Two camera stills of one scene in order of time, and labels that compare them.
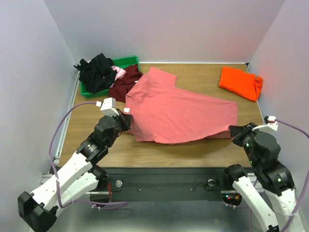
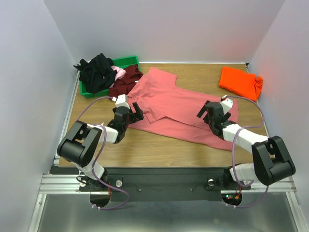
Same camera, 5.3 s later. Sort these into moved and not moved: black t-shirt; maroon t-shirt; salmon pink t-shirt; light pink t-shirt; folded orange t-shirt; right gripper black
Moved: right gripper black; salmon pink t-shirt
Not moved: maroon t-shirt; light pink t-shirt; folded orange t-shirt; black t-shirt
